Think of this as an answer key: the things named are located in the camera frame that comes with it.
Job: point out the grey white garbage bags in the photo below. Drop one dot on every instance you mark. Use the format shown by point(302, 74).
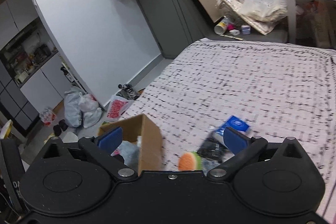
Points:
point(81, 109)

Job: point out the black item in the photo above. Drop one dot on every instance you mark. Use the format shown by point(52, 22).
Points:
point(212, 149)

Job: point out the black slippers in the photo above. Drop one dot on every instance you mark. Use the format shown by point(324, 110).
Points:
point(59, 128)

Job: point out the dark grey door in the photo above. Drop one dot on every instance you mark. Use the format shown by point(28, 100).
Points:
point(175, 24)

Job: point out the white yellow cylinder can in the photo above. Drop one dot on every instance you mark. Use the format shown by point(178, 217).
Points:
point(222, 26)

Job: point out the small lavender box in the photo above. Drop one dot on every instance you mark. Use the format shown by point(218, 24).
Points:
point(246, 29)

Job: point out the white black patterned bedspread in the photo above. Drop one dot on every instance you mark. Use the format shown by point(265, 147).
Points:
point(279, 90)

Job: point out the black sneakers on floor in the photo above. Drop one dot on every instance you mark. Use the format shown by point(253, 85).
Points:
point(128, 92)

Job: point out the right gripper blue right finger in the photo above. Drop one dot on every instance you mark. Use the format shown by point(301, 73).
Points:
point(234, 140)

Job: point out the clear bag with cream fabric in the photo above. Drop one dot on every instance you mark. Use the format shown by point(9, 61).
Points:
point(261, 15)

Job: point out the grey fluffy plush toy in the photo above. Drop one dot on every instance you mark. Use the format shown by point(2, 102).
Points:
point(129, 152)

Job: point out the hamburger plush toy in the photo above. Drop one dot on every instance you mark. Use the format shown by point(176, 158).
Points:
point(190, 161)

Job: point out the blue tissue pack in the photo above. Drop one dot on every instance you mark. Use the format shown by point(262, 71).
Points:
point(235, 123)

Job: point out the cardboard box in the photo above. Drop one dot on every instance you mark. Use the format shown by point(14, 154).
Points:
point(143, 132)

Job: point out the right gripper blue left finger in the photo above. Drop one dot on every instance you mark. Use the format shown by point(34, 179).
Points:
point(111, 140)

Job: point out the white cabinet with shelf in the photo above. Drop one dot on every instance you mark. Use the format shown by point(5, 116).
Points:
point(34, 74)

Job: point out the red white plastic bag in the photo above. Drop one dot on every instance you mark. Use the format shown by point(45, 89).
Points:
point(118, 105)

